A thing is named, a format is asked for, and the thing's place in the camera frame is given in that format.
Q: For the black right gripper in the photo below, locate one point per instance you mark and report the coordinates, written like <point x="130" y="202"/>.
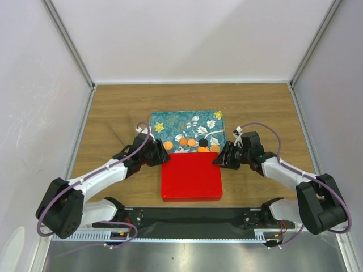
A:
<point x="223" y="159"/>

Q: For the teal floral tray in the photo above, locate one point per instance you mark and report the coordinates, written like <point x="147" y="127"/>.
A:
<point x="173" y="126"/>

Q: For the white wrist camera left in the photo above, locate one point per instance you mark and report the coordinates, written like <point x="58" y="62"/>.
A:
<point x="145" y="131"/>

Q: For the orange flower cookie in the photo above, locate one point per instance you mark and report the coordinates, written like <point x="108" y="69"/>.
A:
<point x="191" y="143"/>

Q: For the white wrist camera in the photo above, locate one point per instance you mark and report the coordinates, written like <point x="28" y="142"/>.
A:
<point x="145" y="131"/>
<point x="237" y="134"/>

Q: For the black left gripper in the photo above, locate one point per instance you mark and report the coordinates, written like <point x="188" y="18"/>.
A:
<point x="161" y="156"/>

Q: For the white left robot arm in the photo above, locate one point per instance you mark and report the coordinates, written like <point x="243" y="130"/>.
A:
<point x="65" y="206"/>

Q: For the orange swirl cookie lower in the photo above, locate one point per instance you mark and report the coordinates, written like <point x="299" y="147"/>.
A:
<point x="183" y="142"/>

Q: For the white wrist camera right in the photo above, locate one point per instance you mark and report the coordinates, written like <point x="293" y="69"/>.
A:
<point x="237" y="134"/>

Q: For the orange dotted sandwich cookie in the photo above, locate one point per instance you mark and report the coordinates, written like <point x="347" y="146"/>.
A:
<point x="168" y="145"/>

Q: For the metal tongs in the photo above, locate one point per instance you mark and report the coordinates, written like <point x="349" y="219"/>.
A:
<point x="122" y="128"/>

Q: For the black sandwich cookie lower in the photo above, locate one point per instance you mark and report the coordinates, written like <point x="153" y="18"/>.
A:
<point x="203" y="142"/>

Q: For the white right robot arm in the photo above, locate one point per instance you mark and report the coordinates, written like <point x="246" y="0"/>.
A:
<point x="319" y="206"/>

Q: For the orange fish cookie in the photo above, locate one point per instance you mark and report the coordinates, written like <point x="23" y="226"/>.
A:
<point x="203" y="149"/>

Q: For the white slotted cable duct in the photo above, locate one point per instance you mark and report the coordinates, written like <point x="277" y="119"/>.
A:
<point x="119" y="237"/>

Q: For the red box lid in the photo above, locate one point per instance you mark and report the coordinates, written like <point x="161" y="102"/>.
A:
<point x="191" y="177"/>

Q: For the large orange dotted cookie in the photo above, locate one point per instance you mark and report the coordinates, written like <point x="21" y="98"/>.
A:
<point x="215" y="148"/>

